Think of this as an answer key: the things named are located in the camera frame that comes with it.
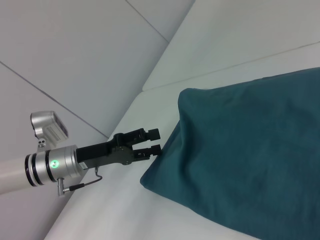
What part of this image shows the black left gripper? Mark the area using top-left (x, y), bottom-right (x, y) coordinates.
top-left (75, 127), bottom-right (162, 170)

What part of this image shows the teal FREE print t-shirt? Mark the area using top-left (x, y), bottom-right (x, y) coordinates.
top-left (139, 67), bottom-right (320, 240)

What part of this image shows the thin left wrist cable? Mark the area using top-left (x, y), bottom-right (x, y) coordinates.
top-left (56, 166), bottom-right (104, 197)

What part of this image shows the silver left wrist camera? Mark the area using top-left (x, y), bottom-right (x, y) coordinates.
top-left (30, 110), bottom-right (70, 153)

